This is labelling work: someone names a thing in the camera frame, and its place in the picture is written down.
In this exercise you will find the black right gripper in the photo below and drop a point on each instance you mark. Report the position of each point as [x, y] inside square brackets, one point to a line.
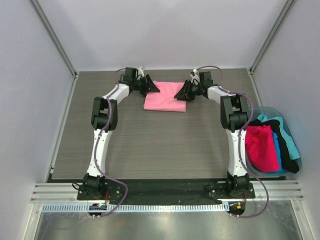
[189, 90]

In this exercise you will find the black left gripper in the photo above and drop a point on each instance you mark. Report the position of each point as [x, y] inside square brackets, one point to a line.
[149, 86]

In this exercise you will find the light pink t shirt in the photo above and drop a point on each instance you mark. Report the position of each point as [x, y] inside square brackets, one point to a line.
[165, 99]

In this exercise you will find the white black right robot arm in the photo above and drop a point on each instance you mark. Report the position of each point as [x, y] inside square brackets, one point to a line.
[234, 118]

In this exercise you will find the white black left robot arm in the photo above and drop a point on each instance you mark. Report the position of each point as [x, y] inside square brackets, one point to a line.
[104, 120]

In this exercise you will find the teal plastic laundry basket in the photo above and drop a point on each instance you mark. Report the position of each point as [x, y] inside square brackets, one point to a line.
[270, 112]

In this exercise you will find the magenta t shirt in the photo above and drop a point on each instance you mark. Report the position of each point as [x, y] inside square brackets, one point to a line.
[260, 148]

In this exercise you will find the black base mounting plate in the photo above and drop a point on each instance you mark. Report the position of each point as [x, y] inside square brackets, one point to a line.
[164, 192]

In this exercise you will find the blue t shirt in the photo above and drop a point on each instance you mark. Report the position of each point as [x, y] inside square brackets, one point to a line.
[278, 153]

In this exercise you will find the black t shirt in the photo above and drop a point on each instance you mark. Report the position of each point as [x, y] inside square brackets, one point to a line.
[288, 164]

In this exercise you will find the turquoise t shirt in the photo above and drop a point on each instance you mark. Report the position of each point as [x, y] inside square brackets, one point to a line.
[292, 149]

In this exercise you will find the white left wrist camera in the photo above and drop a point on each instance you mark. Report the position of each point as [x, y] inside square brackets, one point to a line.
[141, 72]

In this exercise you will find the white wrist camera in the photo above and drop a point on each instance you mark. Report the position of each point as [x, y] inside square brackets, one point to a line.
[141, 72]
[195, 79]

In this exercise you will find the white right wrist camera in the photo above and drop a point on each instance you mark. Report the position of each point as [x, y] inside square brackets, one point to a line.
[195, 79]

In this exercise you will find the left aluminium corner post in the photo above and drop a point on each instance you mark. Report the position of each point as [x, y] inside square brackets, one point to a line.
[52, 35]

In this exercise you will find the aluminium corner post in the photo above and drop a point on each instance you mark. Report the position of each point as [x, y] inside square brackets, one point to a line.
[52, 35]
[284, 11]

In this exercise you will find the slotted white cable duct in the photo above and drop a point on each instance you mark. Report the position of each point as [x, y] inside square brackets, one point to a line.
[98, 208]

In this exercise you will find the aluminium front frame rail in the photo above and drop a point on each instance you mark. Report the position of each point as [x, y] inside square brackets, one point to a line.
[274, 190]

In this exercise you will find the right aluminium corner post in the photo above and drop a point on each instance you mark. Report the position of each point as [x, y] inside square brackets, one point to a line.
[284, 11]

